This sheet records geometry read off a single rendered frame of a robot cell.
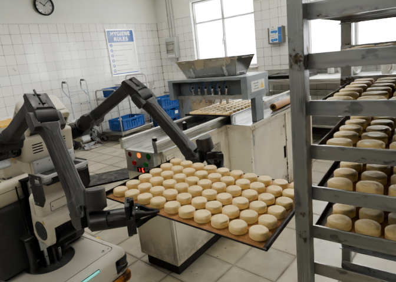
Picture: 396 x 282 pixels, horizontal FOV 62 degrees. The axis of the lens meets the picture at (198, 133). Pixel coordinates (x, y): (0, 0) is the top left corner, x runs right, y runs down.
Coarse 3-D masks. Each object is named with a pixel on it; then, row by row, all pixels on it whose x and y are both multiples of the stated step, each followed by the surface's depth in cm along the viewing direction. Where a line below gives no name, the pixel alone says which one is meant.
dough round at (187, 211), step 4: (180, 208) 98; (184, 208) 97; (188, 208) 97; (192, 208) 97; (180, 212) 96; (184, 212) 95; (188, 212) 95; (192, 212) 96; (180, 216) 96; (184, 216) 95; (188, 216) 95; (192, 216) 96
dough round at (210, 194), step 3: (207, 189) 109; (210, 189) 109; (204, 192) 107; (207, 192) 107; (210, 192) 107; (213, 192) 107; (216, 192) 107; (204, 195) 106; (207, 195) 105; (210, 195) 105; (213, 195) 105; (216, 195) 107; (207, 198) 105; (210, 198) 105; (213, 198) 106
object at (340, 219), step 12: (336, 204) 79; (336, 216) 74; (348, 216) 76; (360, 216) 75; (372, 216) 72; (384, 216) 75; (336, 228) 71; (348, 228) 71; (360, 228) 68; (372, 228) 68; (384, 228) 71
